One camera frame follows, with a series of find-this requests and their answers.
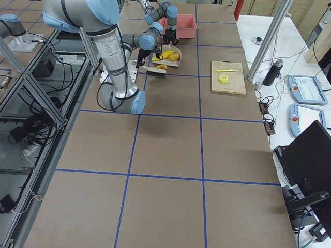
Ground black monitor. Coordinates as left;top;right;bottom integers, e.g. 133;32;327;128
277;120;330;235

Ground beige brush black bristles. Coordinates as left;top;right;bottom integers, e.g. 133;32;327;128
130;60;167;78

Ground toy ginger root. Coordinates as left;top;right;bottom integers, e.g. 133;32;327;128
155;65;168;70

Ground aluminium frame post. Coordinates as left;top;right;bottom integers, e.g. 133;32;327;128
247;0;294;81

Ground yellow toy corn cob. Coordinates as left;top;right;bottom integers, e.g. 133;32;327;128
152;50;175;61

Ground upper teach pendant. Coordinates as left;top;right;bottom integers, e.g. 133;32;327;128
287;75;328;105

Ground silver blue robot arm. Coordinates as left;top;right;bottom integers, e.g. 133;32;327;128
138;0;179;46
42;1;163;114

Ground pink plastic bin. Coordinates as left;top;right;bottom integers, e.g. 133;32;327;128
158;14;197;39

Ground beige plastic dustpan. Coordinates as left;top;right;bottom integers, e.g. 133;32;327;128
152;43;182;67

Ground black water bottle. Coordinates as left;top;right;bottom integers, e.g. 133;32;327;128
262;59;283;86

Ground bamboo cutting board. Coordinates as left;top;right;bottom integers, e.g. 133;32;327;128
211;61;246;95

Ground yellow plastic toy knife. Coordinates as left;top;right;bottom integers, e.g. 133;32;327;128
216;69;239;73

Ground brown toy potato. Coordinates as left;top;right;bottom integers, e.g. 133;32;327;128
168;52;180;62

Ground teach pendant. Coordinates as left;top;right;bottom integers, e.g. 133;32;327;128
287;75;328;105
289;103;327;137

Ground yellow toy lemon slices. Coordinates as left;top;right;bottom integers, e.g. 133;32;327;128
219;74;229;84

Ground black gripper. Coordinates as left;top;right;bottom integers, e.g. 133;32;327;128
163;29;179;46
137;46;161;67

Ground lower teach pendant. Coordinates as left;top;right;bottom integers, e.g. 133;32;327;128
289;103;327;137

